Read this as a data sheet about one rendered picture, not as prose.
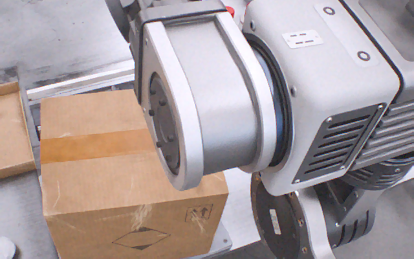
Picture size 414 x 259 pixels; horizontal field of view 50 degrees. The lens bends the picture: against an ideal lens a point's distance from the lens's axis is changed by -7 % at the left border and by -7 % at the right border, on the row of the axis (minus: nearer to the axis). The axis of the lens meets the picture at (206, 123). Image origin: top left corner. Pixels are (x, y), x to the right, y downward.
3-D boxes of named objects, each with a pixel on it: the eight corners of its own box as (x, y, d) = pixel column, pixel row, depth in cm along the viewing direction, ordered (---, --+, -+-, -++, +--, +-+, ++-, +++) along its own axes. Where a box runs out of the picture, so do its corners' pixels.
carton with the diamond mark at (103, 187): (187, 160, 111) (199, 81, 89) (209, 254, 97) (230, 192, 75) (59, 174, 104) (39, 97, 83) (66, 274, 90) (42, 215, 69)
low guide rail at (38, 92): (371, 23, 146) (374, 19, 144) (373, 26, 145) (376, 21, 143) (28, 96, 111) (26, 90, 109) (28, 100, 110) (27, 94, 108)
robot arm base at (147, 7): (138, 108, 49) (140, 21, 40) (120, 56, 54) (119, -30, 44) (213, 92, 52) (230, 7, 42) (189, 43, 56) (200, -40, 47)
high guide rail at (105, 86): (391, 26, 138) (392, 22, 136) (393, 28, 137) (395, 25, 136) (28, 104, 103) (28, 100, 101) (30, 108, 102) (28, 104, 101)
